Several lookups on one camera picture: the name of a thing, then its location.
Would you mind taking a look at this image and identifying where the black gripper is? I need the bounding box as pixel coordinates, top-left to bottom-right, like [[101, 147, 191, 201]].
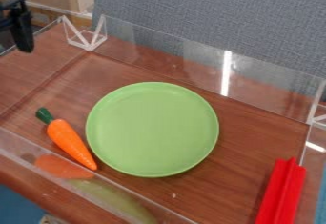
[[0, 0, 34, 53]]

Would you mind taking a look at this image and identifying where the orange toy carrot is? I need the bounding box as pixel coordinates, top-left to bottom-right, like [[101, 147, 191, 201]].
[[36, 108, 97, 171]]

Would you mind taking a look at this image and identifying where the green round plate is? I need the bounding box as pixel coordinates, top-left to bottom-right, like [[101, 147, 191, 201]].
[[85, 82, 219, 177]]

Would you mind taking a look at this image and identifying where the clear acrylic triangle bracket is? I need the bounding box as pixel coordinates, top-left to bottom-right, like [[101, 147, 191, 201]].
[[61, 16, 106, 51]]

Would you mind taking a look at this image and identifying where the clear acrylic tray wall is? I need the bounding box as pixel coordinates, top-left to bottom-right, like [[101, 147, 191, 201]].
[[0, 17, 326, 224]]

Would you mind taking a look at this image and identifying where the red plastic bracket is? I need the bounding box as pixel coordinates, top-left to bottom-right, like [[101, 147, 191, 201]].
[[255, 157, 305, 224]]

